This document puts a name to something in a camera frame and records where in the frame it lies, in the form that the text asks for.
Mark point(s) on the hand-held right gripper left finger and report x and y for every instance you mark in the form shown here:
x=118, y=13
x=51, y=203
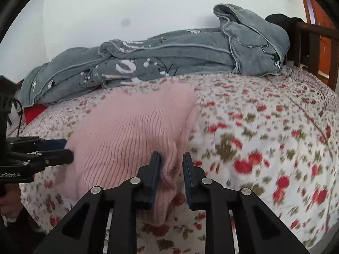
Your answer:
x=156, y=176

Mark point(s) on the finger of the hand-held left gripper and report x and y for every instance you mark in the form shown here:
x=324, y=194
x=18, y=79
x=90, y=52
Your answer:
x=53, y=144
x=58, y=157

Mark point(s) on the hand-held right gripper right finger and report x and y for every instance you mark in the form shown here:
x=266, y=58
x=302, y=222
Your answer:
x=187, y=176

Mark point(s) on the pink knitted sweater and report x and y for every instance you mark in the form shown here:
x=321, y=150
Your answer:
x=127, y=137

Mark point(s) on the person's left hand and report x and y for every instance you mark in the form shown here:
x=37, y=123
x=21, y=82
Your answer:
x=10, y=207

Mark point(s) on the red cloth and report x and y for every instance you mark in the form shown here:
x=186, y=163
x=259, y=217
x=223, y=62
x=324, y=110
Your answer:
x=34, y=112

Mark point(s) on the red floral bed sheet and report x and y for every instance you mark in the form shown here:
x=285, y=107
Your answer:
x=264, y=143

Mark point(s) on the grey printed quilt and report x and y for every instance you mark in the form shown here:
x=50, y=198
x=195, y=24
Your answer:
x=164, y=55

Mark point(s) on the black garment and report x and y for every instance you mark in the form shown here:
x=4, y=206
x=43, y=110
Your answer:
x=283, y=19

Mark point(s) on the orange wooden door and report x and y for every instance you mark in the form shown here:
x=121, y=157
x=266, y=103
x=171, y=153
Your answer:
x=321, y=31

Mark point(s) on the dark wooden bed frame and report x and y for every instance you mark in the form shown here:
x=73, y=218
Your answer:
x=315, y=50

